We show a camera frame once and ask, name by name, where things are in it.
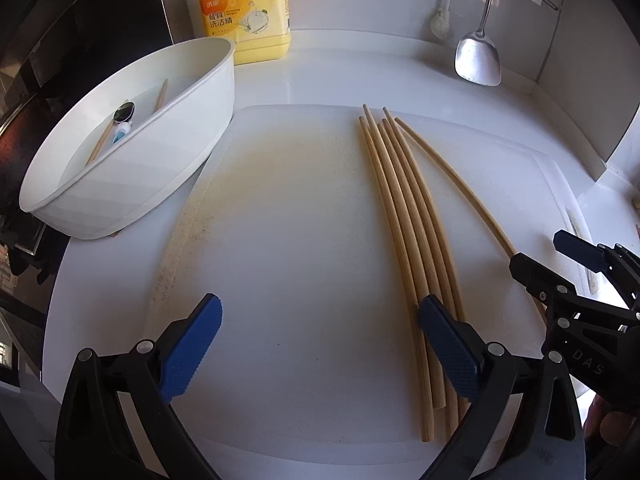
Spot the metal spatula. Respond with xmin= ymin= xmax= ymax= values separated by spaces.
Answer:
xmin=454 ymin=0 xmax=502 ymax=87

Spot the black glass backsplash panel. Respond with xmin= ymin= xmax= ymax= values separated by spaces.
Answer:
xmin=0 ymin=0 xmax=175 ymax=111

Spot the bundle of wooden chopsticks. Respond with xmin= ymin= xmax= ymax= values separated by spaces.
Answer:
xmin=357 ymin=104 xmax=473 ymax=443

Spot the white plastic cutting board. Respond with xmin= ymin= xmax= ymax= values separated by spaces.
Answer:
xmin=141 ymin=103 xmax=603 ymax=463

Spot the white round basin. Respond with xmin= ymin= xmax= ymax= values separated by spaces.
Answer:
xmin=19 ymin=36 xmax=237 ymax=241

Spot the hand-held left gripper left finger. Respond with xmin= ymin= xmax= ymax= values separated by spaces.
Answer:
xmin=54 ymin=292 xmax=224 ymax=480

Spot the yellow dish soap bottle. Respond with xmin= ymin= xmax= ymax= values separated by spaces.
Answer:
xmin=194 ymin=0 xmax=292 ymax=66

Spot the teal handled metal spoon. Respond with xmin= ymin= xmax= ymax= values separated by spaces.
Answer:
xmin=111 ymin=101 xmax=137 ymax=146

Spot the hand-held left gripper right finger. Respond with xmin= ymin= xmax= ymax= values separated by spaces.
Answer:
xmin=418 ymin=294 xmax=588 ymax=480

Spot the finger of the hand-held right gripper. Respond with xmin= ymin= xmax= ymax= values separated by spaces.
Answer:
xmin=508 ymin=251 xmax=582 ymax=312
xmin=553 ymin=229 xmax=640 ymax=312

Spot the single wooden chopstick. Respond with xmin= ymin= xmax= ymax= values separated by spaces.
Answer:
xmin=151 ymin=78 xmax=169 ymax=113
xmin=85 ymin=122 xmax=113 ymax=167
xmin=395 ymin=117 xmax=548 ymax=323

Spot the person's right hand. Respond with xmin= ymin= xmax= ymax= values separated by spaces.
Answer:
xmin=587 ymin=392 xmax=640 ymax=463

